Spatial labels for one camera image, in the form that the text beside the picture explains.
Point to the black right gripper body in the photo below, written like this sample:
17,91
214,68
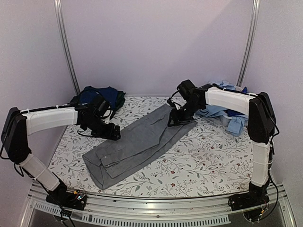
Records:
186,115

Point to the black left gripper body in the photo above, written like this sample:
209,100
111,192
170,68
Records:
99,130

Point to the grey button-up shirt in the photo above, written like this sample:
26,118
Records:
142,142

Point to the dark green plaid garment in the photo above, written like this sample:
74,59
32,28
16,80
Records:
120,102

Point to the royal blue garment in basket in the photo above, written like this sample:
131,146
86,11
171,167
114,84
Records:
232,113

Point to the light blue shirt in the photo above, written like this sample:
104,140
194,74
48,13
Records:
233,120

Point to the right robot arm white sleeves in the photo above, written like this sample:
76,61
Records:
261,120

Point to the robot arm white sleeves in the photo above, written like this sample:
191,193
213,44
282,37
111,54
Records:
20,124
261,120

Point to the left robot arm white sleeves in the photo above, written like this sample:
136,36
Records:
20,124

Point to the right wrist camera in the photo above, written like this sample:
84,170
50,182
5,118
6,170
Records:
171,103

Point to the left aluminium frame post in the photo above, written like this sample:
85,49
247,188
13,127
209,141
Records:
65,45

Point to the aluminium frame post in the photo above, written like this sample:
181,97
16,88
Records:
65,45
249,42

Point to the aluminium front rail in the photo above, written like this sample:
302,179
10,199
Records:
104,210

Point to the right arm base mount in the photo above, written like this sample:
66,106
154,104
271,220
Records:
256,196

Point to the right aluminium frame post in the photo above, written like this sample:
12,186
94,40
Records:
249,42

